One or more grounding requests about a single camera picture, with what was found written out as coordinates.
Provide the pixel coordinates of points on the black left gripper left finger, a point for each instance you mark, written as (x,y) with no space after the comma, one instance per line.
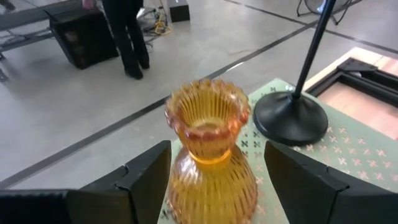
(140,186)

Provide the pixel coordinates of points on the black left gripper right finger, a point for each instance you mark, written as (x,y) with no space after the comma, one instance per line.
(311,193)

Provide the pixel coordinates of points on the amber ribbed glass candle holder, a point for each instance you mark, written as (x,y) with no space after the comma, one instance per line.
(211,186)

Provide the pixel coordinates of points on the black metal candlestick holder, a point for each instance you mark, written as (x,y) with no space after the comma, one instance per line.
(289,121)

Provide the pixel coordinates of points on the person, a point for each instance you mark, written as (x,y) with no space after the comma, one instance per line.
(124,31)

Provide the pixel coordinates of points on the black box case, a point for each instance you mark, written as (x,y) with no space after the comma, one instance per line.
(84,37)

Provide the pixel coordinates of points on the small black box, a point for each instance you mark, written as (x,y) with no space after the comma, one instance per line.
(178,11)

